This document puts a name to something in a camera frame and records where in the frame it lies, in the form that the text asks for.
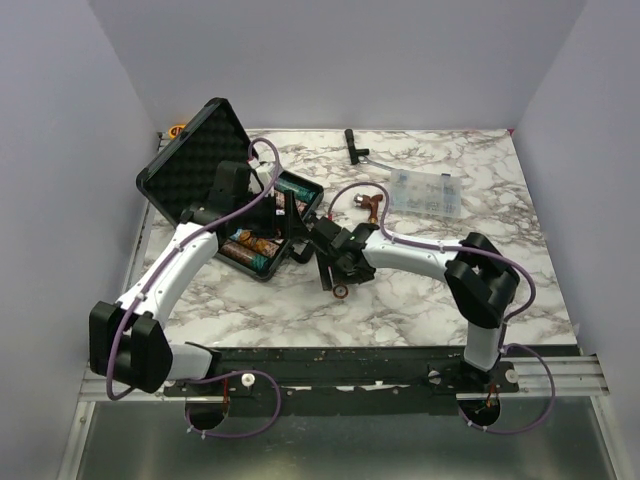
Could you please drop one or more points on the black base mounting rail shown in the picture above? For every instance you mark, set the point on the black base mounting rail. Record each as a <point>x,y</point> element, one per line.
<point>350,381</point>

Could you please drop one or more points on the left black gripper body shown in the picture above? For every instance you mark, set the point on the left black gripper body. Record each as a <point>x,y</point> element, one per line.
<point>260,218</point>

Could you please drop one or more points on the black T-handle wrench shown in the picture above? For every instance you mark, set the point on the black T-handle wrench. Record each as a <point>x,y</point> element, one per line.
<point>359,156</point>

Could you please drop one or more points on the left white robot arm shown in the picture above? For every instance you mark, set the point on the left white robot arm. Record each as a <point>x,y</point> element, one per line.
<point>128,345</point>

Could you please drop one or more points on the aluminium extrusion rail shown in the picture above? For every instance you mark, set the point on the aluminium extrusion rail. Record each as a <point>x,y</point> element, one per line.
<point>577,376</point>

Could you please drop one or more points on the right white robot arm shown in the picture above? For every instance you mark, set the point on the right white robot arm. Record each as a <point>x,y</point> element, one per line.
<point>483,284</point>

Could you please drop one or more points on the brown copper tool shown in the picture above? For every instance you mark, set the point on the brown copper tool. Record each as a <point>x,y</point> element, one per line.
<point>371,204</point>

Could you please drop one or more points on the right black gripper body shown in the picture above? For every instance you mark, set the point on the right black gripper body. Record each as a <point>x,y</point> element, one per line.
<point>344,276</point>

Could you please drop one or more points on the orange poker chip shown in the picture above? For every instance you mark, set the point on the orange poker chip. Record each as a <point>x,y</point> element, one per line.
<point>340,291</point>

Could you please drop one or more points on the clear plastic organizer box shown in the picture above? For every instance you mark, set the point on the clear plastic organizer box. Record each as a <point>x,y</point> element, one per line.
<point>425,193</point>

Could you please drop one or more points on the black poker chip case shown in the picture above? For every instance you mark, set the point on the black poker chip case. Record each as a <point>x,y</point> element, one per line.
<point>210,175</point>

